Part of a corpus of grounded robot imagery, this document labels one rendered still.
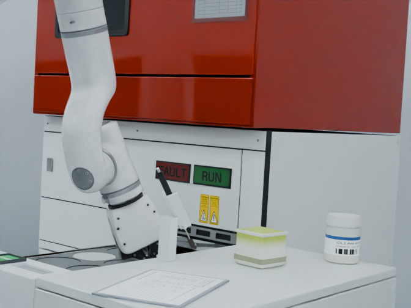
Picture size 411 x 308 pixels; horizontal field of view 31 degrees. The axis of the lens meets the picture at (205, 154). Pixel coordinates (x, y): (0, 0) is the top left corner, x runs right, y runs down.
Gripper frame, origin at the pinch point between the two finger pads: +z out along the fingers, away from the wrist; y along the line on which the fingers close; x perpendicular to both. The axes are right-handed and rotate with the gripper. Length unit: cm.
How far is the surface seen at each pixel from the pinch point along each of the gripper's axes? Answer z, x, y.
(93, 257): -0.4, 22.7, -6.9
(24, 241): 62, 331, 4
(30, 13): -71, 334, 64
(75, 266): -2.9, 14.3, -12.7
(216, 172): -8.0, 17.1, 27.0
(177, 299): -8.2, -42.8, -7.9
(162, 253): -5.8, -13.3, -0.1
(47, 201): -7, 75, -5
